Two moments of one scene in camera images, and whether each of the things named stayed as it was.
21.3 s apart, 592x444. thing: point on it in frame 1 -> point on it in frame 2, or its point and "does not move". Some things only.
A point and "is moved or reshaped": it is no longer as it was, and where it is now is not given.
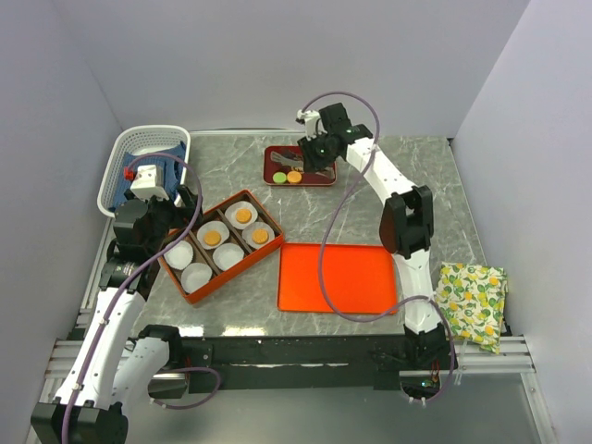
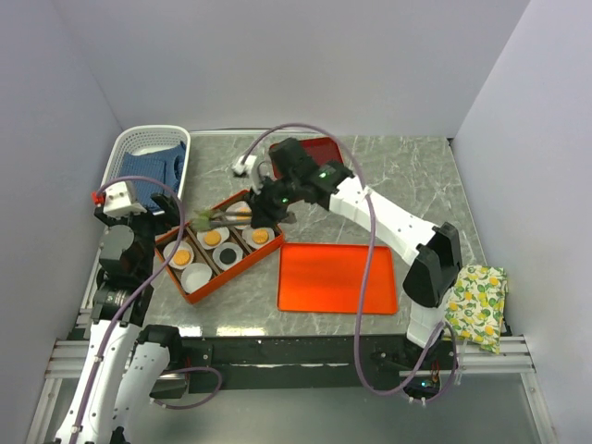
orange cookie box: (229, 236) does not move
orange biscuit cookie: (260, 236) does not move
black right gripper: (311, 164) -> (264, 214)
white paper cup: (212, 234) does not move
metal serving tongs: (287, 161) is moved or reshaped
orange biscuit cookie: (243, 215) does not move
